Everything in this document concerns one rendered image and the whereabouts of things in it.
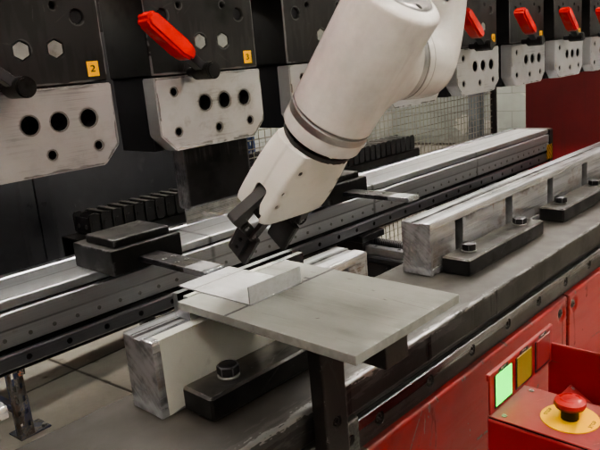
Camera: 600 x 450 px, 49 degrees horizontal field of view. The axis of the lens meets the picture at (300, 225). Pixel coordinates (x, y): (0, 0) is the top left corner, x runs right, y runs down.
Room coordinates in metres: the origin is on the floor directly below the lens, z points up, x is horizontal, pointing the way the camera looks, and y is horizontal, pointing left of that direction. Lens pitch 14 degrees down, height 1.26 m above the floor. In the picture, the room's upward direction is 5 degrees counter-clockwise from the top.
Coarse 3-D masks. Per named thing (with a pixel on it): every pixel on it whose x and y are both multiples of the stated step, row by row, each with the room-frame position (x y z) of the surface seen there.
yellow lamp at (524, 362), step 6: (522, 354) 0.84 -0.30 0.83; (528, 354) 0.86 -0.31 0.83; (522, 360) 0.84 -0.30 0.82; (528, 360) 0.86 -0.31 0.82; (522, 366) 0.84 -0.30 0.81; (528, 366) 0.86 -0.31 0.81; (522, 372) 0.84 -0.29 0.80; (528, 372) 0.86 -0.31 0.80; (522, 378) 0.84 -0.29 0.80; (528, 378) 0.86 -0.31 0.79
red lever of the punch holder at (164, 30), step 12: (144, 12) 0.67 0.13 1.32; (156, 12) 0.66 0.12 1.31; (144, 24) 0.66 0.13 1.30; (156, 24) 0.66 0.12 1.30; (168, 24) 0.67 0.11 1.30; (156, 36) 0.67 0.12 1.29; (168, 36) 0.67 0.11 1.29; (180, 36) 0.68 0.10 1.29; (168, 48) 0.68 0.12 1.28; (180, 48) 0.68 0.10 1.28; (192, 48) 0.69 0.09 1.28; (180, 60) 0.70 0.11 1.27; (192, 60) 0.69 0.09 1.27; (192, 72) 0.71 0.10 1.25; (204, 72) 0.70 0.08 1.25; (216, 72) 0.70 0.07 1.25
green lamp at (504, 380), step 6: (510, 366) 0.82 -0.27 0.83; (504, 372) 0.80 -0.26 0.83; (510, 372) 0.82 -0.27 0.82; (498, 378) 0.79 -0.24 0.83; (504, 378) 0.80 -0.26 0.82; (510, 378) 0.82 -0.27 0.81; (498, 384) 0.79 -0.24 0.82; (504, 384) 0.80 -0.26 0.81; (510, 384) 0.82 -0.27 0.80; (498, 390) 0.79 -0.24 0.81; (504, 390) 0.80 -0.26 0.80; (510, 390) 0.82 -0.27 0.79; (498, 396) 0.79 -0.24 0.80; (504, 396) 0.80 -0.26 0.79; (498, 402) 0.79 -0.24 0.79
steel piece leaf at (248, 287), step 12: (228, 276) 0.79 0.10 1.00; (240, 276) 0.79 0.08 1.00; (252, 276) 0.78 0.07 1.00; (264, 276) 0.78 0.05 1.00; (276, 276) 0.72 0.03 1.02; (288, 276) 0.73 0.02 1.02; (300, 276) 0.74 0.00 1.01; (204, 288) 0.75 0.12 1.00; (216, 288) 0.75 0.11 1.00; (228, 288) 0.74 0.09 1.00; (240, 288) 0.74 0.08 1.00; (252, 288) 0.69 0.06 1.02; (264, 288) 0.70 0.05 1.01; (276, 288) 0.71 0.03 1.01; (288, 288) 0.73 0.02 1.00; (240, 300) 0.70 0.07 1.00; (252, 300) 0.69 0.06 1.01
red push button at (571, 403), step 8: (560, 400) 0.75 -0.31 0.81; (568, 400) 0.75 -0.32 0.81; (576, 400) 0.75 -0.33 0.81; (584, 400) 0.75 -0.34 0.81; (560, 408) 0.75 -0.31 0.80; (568, 408) 0.74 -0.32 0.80; (576, 408) 0.74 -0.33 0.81; (584, 408) 0.74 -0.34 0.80; (568, 416) 0.75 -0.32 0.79; (576, 416) 0.75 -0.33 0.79
